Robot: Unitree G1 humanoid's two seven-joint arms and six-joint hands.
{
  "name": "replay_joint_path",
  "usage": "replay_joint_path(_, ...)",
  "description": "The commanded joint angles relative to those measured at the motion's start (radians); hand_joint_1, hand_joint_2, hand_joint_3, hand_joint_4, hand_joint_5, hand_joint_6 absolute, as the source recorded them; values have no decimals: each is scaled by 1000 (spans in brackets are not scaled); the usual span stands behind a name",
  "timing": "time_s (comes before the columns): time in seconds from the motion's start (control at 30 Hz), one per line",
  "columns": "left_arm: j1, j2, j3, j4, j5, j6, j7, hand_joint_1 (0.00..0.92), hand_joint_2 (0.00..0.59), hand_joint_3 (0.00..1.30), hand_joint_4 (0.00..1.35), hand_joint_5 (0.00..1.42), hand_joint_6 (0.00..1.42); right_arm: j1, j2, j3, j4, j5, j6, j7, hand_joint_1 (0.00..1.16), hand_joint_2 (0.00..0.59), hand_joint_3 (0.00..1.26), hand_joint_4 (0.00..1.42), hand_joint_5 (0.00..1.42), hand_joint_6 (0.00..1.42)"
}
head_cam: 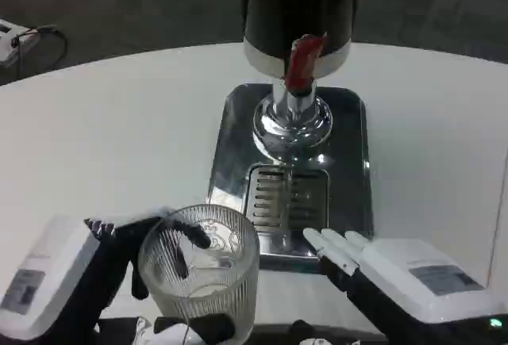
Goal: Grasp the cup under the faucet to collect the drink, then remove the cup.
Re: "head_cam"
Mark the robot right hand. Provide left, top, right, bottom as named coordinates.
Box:
left=292, top=227, right=508, bottom=345

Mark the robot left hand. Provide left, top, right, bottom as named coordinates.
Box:
left=0, top=205, right=236, bottom=345

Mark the clear ribbed glass cup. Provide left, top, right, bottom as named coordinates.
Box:
left=137, top=203, right=260, bottom=325

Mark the steel drip tray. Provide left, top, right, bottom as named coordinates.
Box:
left=207, top=82, right=375, bottom=261

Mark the red dispenser tap lever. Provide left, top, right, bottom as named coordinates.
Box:
left=284, top=32, right=329, bottom=88

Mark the white box device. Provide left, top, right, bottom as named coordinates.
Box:
left=0, top=18, right=41, bottom=69

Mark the black drink dispenser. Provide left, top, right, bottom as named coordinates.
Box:
left=238, top=0, right=364, bottom=160

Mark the black cable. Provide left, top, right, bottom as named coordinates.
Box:
left=10, top=24, right=68, bottom=79

